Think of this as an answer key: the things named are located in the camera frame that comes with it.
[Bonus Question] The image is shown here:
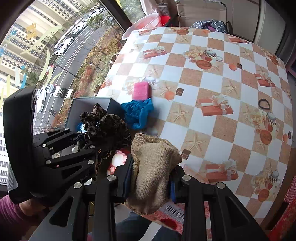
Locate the beige knitted cloth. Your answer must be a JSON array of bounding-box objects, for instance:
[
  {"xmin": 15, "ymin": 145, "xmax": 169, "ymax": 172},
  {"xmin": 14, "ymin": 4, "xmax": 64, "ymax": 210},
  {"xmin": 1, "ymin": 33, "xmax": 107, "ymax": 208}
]
[{"xmin": 125, "ymin": 133, "xmax": 182, "ymax": 215}]

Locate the leopard print scrunchie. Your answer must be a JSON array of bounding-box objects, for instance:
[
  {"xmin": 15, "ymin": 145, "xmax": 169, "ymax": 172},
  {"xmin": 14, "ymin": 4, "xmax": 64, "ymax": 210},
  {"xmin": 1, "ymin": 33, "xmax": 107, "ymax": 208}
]
[{"xmin": 77, "ymin": 103, "xmax": 132, "ymax": 166}]

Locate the blue cloth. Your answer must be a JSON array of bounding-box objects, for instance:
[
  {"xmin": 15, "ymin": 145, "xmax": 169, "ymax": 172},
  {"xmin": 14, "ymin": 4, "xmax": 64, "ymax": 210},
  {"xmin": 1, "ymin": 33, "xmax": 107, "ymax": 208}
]
[{"xmin": 121, "ymin": 98, "xmax": 154, "ymax": 130}]

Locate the floral tissue pack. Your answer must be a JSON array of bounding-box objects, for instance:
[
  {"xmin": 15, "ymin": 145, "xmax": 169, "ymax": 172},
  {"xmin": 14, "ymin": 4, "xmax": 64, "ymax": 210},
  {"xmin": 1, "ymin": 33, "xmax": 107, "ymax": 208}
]
[{"xmin": 106, "ymin": 149, "xmax": 130, "ymax": 176}]

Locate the pink tissue box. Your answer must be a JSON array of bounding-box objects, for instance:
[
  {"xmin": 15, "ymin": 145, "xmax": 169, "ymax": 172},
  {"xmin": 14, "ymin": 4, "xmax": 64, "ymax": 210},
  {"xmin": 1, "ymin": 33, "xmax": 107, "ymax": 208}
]
[{"xmin": 143, "ymin": 201, "xmax": 185, "ymax": 234}]

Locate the grey cardboard box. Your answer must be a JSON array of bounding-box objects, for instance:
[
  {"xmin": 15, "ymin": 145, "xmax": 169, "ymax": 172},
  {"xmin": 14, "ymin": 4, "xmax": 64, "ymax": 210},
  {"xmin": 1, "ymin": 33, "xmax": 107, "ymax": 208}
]
[{"xmin": 65, "ymin": 97, "xmax": 127, "ymax": 158}]

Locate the checkered patterned tablecloth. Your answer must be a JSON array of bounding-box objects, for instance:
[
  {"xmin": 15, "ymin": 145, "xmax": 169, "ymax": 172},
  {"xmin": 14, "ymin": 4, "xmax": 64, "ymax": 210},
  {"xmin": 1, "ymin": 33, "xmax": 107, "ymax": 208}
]
[{"xmin": 98, "ymin": 27, "xmax": 293, "ymax": 222}]

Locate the pink plastic basin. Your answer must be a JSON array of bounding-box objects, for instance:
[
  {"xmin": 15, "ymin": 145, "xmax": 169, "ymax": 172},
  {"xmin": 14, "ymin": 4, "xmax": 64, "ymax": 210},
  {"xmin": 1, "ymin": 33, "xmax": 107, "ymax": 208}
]
[{"xmin": 121, "ymin": 13, "xmax": 162, "ymax": 40}]

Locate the red plastic basin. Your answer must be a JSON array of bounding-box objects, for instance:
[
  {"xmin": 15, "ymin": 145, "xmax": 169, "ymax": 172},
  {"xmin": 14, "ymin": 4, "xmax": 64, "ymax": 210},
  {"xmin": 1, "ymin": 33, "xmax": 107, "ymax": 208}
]
[{"xmin": 160, "ymin": 16, "xmax": 171, "ymax": 26}]

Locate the plaid dark cloth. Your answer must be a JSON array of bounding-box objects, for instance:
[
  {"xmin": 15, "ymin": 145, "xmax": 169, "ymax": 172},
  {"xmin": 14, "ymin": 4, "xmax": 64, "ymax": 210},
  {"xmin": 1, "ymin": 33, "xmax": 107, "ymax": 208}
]
[{"xmin": 192, "ymin": 19, "xmax": 228, "ymax": 34}]

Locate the black hair tie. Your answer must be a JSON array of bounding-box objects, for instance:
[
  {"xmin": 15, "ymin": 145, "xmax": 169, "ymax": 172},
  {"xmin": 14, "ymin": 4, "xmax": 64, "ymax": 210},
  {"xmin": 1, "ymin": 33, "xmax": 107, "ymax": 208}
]
[{"xmin": 257, "ymin": 98, "xmax": 271, "ymax": 110}]

